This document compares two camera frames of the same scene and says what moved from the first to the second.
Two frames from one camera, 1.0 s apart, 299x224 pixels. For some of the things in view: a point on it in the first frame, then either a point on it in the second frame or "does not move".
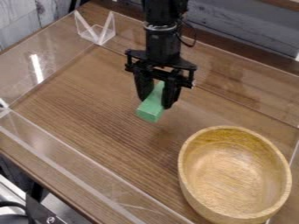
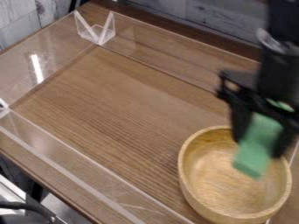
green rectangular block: (150, 109) -> (252, 151)
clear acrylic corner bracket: (94, 32) does not move
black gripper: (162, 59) -> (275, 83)
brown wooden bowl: (233, 176) does not move
